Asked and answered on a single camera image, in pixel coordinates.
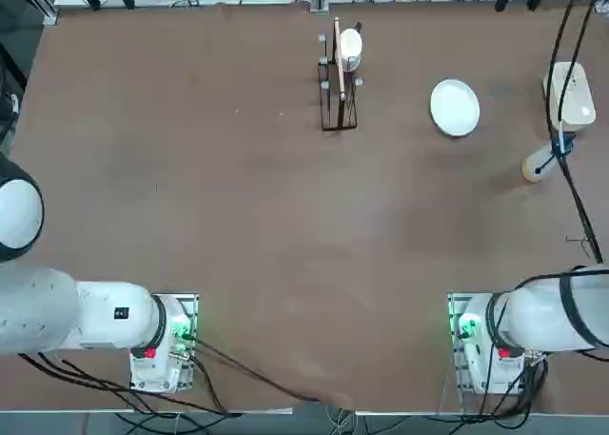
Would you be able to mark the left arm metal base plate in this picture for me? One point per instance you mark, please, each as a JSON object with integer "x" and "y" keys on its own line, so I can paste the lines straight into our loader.
{"x": 190, "y": 306}

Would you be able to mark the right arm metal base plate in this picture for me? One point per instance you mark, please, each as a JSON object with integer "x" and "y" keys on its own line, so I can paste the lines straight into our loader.
{"x": 454, "y": 359}

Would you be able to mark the beige lidded box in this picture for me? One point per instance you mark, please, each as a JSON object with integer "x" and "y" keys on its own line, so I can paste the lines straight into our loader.
{"x": 580, "y": 102}

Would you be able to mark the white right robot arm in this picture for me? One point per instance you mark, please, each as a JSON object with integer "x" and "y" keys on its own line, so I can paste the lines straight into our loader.
{"x": 537, "y": 316}

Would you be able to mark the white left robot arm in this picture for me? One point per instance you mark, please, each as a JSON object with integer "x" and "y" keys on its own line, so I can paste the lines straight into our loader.
{"x": 95, "y": 316}

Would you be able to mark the aluminium frame rail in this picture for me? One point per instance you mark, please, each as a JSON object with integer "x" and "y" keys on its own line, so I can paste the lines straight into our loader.
{"x": 45, "y": 13}

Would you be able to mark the white round plate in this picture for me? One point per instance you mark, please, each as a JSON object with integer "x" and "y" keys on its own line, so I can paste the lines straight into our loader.
{"x": 454, "y": 106}

